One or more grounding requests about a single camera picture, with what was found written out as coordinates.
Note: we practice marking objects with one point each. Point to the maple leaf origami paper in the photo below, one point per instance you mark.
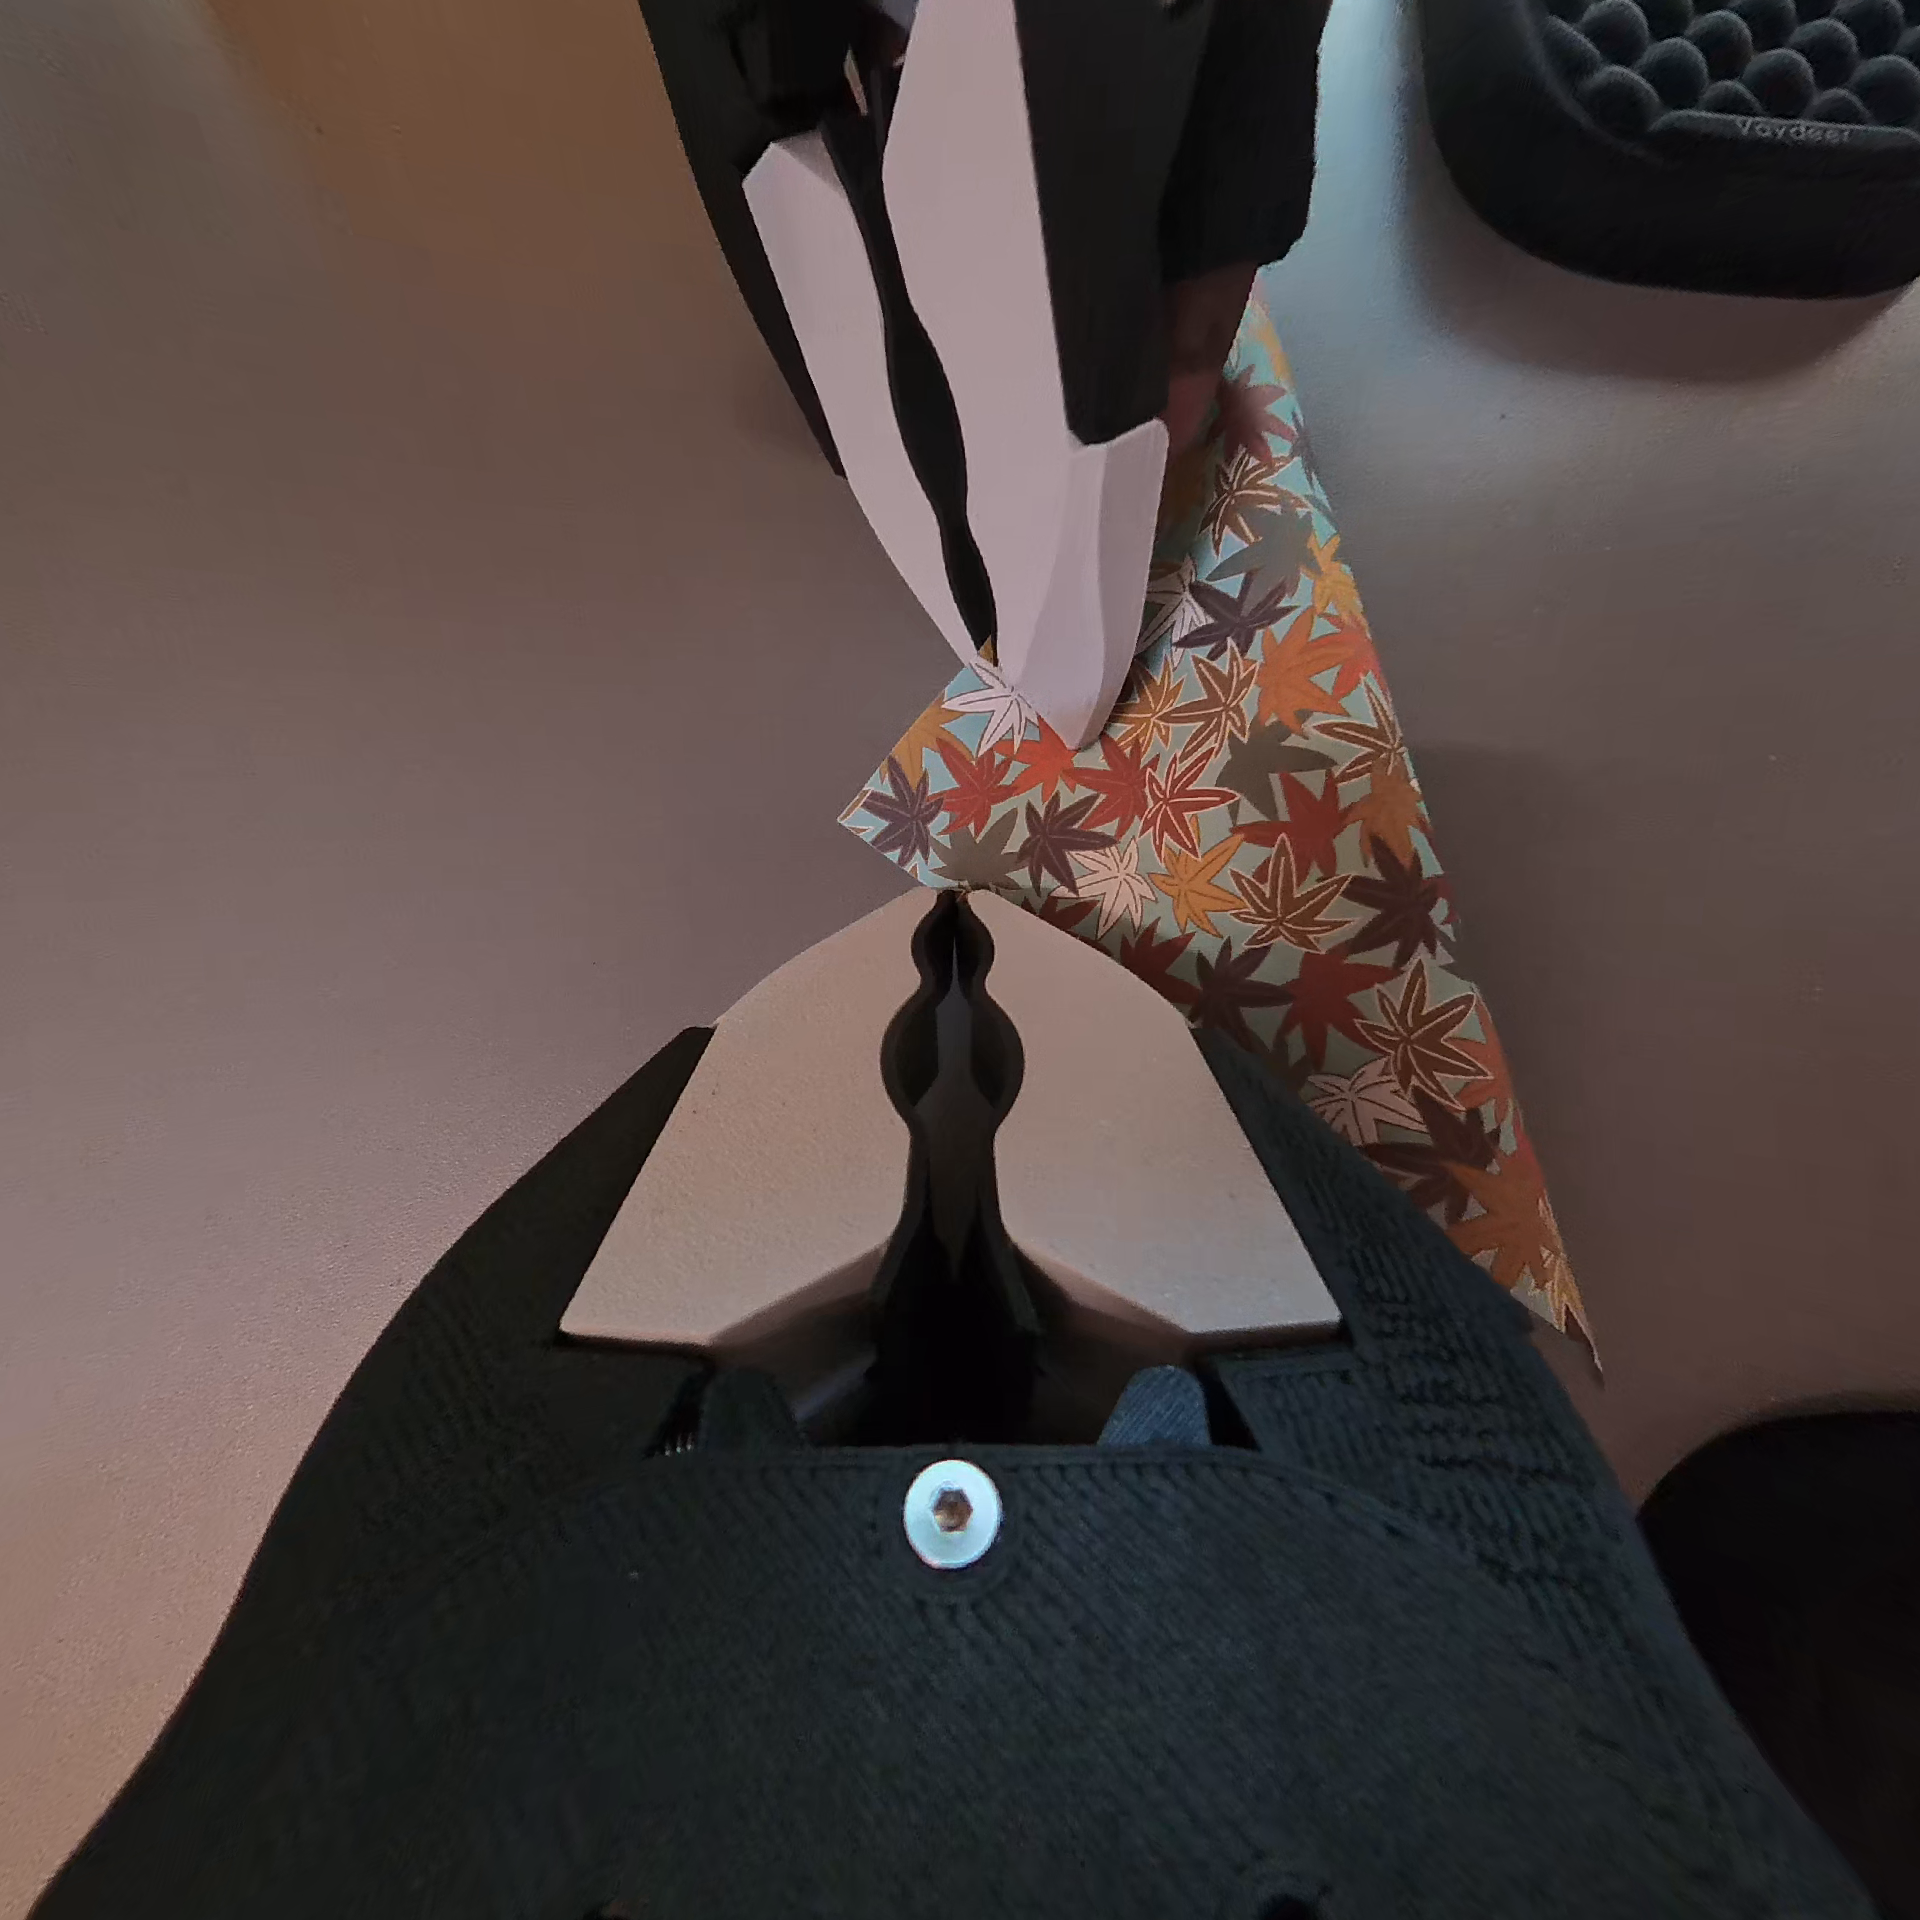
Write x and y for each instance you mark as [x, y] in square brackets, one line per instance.
[1292, 841]

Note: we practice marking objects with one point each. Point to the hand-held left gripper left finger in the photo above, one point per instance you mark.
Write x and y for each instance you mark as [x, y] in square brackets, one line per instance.
[751, 1173]

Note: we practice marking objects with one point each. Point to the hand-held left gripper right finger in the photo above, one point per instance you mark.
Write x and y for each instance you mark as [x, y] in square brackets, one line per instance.
[1156, 1173]

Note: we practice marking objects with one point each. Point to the person's right hand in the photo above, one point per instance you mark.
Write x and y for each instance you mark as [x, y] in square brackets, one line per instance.
[1201, 361]

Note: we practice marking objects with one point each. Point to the black textured armrest pad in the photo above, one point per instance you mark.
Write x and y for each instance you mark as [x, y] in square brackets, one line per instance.
[1682, 137]

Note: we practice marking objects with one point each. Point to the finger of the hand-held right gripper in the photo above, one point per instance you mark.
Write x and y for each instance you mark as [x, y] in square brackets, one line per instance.
[842, 361]
[1008, 331]

